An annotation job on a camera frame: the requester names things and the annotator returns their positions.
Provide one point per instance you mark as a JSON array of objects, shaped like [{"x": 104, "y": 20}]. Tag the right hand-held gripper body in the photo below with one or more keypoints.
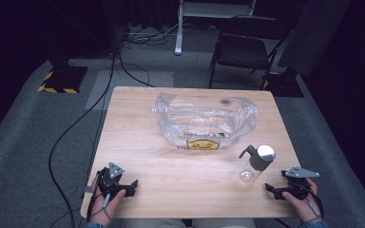
[{"x": 297, "y": 185}]

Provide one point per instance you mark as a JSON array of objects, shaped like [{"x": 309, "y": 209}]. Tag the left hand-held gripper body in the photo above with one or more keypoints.
[{"x": 109, "y": 182}]

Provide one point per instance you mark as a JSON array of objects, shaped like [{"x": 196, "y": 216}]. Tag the person's right hand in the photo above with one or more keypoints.
[{"x": 307, "y": 209}]

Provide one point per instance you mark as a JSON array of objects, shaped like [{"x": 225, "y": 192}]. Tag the person's left hand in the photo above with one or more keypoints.
[{"x": 103, "y": 207}]

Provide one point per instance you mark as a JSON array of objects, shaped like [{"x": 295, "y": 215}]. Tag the clear bottle grey pump cap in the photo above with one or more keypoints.
[{"x": 261, "y": 158}]

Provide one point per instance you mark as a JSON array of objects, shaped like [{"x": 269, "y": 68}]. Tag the clear plastic bag yellow print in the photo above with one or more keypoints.
[{"x": 202, "y": 120}]

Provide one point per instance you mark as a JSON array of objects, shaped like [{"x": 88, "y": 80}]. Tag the black yellow striped stand base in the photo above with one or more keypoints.
[{"x": 65, "y": 80}]

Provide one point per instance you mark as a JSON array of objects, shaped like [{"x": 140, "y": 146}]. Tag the black folding chair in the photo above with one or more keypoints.
[{"x": 240, "y": 47}]

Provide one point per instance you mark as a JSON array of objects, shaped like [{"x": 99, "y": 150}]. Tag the grey leaning panel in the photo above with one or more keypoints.
[{"x": 313, "y": 34}]

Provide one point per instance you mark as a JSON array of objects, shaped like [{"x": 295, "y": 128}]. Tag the white metal stand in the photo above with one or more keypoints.
[{"x": 179, "y": 31}]

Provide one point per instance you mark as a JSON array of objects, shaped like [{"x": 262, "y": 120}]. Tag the dark upright post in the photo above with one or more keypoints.
[{"x": 115, "y": 25}]

